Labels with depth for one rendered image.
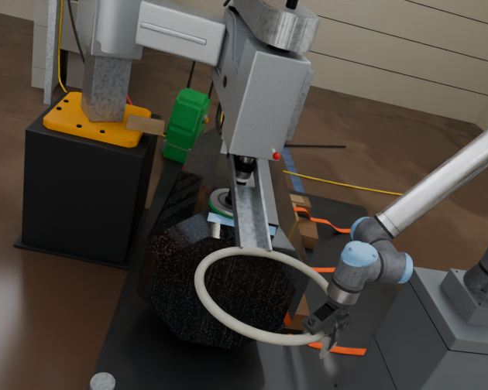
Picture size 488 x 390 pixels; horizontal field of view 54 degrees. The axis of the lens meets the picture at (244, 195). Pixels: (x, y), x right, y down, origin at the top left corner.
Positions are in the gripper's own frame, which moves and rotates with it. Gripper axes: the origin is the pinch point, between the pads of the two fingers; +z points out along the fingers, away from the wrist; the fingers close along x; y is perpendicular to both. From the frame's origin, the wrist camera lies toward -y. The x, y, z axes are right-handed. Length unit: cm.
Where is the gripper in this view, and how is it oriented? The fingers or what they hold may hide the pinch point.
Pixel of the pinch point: (313, 349)
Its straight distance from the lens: 154.3
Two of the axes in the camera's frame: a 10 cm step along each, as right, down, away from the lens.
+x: -6.4, -4.8, 6.0
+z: -2.7, 8.7, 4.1
